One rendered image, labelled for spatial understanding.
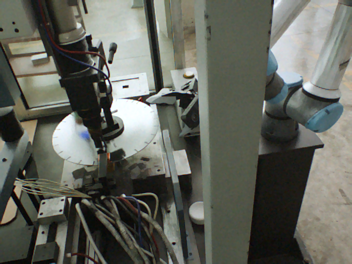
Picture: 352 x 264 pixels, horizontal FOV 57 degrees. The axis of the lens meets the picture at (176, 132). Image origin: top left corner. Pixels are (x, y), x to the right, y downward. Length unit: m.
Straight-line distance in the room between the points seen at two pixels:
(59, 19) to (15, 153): 0.37
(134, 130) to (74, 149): 0.18
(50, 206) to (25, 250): 0.12
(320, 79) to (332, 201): 1.16
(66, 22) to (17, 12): 0.10
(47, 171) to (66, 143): 0.27
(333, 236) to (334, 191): 0.32
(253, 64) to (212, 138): 0.06
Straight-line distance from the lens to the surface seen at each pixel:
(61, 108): 1.53
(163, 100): 0.90
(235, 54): 0.20
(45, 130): 1.48
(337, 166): 2.34
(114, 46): 0.87
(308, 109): 1.09
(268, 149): 1.22
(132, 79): 1.38
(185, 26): 4.18
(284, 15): 1.02
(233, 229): 0.32
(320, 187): 2.17
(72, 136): 1.04
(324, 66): 1.06
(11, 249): 0.98
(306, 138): 1.29
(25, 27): 0.63
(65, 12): 0.68
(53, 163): 1.29
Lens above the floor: 1.54
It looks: 38 degrees down
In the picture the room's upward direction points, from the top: 6 degrees counter-clockwise
